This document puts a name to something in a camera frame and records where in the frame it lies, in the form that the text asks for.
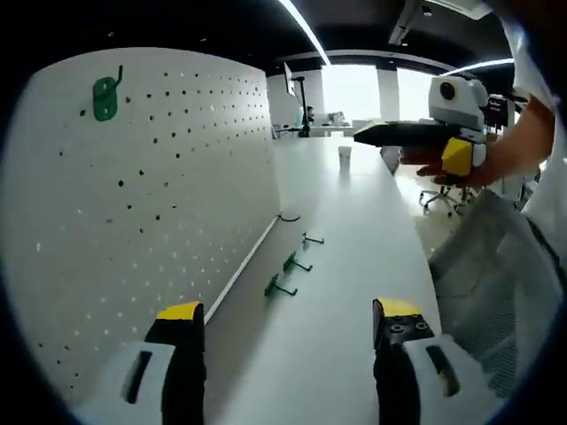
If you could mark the black tripod stand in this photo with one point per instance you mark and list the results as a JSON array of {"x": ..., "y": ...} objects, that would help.
[{"x": 303, "y": 106}]

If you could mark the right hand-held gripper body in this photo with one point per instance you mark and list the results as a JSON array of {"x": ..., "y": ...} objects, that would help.
[{"x": 460, "y": 106}]

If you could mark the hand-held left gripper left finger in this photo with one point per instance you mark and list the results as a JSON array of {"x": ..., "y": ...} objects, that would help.
[{"x": 181, "y": 367}]

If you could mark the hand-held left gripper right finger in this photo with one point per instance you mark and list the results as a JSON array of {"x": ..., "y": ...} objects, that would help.
[{"x": 396, "y": 376}]

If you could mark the person's white shirt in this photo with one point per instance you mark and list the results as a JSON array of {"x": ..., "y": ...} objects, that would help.
[{"x": 545, "y": 66}]

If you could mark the ceiling strip light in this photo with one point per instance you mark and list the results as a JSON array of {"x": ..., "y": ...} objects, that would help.
[
  {"x": 478, "y": 66},
  {"x": 310, "y": 31}
]

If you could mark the white office chair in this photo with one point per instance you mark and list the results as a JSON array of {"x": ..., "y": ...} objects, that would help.
[{"x": 443, "y": 195}]

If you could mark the white pegboard mounting plate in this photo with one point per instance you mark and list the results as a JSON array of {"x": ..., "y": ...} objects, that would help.
[{"x": 199, "y": 186}]

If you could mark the monitor on stand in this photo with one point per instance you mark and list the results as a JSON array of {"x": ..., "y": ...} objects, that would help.
[{"x": 289, "y": 82}]

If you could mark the white paper cup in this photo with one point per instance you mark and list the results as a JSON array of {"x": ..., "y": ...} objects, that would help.
[{"x": 344, "y": 156}]

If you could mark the green hook assembly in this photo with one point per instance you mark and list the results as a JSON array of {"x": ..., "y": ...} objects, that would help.
[
  {"x": 290, "y": 262},
  {"x": 105, "y": 99},
  {"x": 312, "y": 240},
  {"x": 274, "y": 285}
]

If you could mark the person's right hand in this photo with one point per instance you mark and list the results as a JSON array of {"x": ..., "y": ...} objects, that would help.
[{"x": 425, "y": 161}]

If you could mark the person's grey mesh clothing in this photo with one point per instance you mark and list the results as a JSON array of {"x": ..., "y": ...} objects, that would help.
[{"x": 487, "y": 274}]

